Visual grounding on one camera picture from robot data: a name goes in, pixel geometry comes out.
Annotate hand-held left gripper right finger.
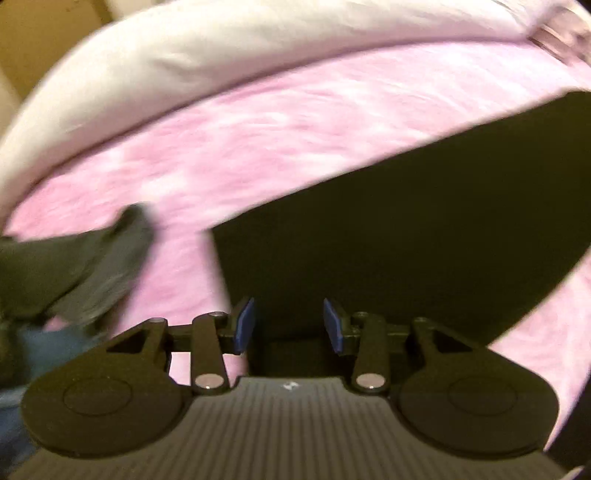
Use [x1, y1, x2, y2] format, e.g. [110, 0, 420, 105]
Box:
[323, 298, 467, 395]

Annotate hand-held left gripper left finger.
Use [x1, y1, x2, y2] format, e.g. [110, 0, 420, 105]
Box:
[106, 296, 256, 395]

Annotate black garment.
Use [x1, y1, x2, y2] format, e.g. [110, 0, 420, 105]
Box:
[210, 88, 591, 365]

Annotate pink floral blanket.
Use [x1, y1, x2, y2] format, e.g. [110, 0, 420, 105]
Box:
[0, 34, 591, 480]

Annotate grey garment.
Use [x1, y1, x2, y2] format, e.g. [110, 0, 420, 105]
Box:
[0, 203, 155, 329]

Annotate blue jeans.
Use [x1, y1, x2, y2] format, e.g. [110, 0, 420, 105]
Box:
[0, 323, 107, 467]

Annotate white striped duvet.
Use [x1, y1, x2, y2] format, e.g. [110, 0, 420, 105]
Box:
[0, 0, 573, 217]

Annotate brownish striped cloth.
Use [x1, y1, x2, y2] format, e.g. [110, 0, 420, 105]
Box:
[529, 16, 591, 63]

